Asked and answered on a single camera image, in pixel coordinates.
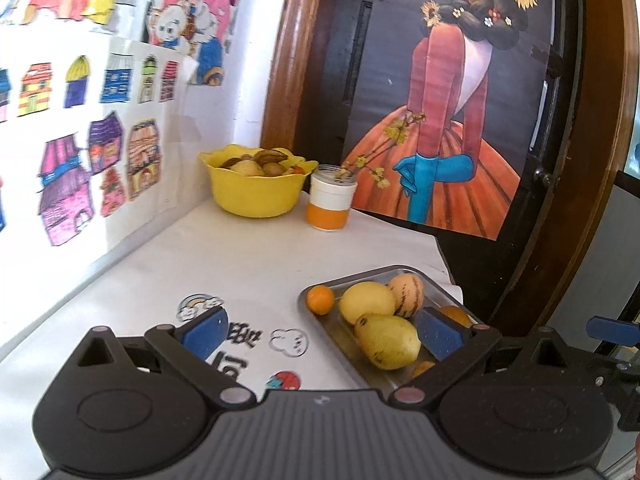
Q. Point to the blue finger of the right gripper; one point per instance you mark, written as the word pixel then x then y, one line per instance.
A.
pixel 616 332

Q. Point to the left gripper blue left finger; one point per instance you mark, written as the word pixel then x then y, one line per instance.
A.
pixel 205 333

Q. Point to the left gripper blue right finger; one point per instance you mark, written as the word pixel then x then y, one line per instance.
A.
pixel 441 336

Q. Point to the orange fruit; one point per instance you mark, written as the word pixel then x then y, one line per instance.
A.
pixel 457 315

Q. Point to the large yellow pear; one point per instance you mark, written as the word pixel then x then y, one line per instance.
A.
pixel 388 341

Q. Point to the striped pepino melon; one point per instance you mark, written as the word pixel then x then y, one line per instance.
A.
pixel 408 291

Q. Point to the yellow round pear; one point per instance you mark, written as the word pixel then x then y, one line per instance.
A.
pixel 366 297

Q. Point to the small orange tangerine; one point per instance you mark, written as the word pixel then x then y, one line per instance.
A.
pixel 320 300

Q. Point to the white printed tablecloth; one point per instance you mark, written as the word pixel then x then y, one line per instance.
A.
pixel 258 267

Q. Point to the metal baking tray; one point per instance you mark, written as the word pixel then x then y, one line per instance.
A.
pixel 339 336

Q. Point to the yellow plastic bowl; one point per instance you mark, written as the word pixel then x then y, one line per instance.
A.
pixel 257 183

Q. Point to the white and orange cup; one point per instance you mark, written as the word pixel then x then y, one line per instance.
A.
pixel 332 189

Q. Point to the yellow artificial flower sprig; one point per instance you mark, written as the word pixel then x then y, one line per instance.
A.
pixel 391 132

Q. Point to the houses drawing paper sheet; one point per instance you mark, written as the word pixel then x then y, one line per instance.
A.
pixel 91 148

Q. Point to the girl in orange dress painting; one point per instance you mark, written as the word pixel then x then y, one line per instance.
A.
pixel 477 70

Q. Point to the cartoon girl bear poster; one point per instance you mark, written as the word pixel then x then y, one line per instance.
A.
pixel 201 29

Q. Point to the brown wooden door frame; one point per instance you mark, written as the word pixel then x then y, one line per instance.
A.
pixel 288 73

